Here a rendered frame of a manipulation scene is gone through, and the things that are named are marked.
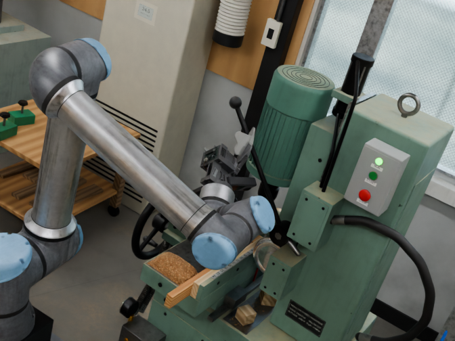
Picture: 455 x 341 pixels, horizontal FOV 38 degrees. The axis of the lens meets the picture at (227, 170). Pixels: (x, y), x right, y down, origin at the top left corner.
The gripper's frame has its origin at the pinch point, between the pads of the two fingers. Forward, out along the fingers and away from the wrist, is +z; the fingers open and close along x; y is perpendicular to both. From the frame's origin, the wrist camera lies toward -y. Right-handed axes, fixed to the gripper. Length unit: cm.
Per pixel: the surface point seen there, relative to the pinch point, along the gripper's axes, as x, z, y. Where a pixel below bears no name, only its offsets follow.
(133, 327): 55, -38, -21
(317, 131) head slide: -21.7, -1.0, -9.1
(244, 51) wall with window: 76, 134, -56
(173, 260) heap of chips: 26.6, -27.7, -8.8
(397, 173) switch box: -42.1, -18.9, -15.6
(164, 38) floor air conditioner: 95, 124, -21
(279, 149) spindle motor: -8.9, -1.8, -8.7
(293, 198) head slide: -5.9, -10.3, -20.2
